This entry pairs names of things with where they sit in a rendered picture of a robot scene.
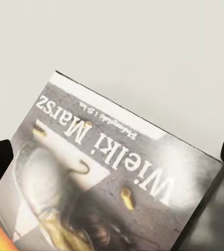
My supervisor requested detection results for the hardback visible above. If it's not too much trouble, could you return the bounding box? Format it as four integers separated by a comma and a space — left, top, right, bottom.
0, 70, 224, 251

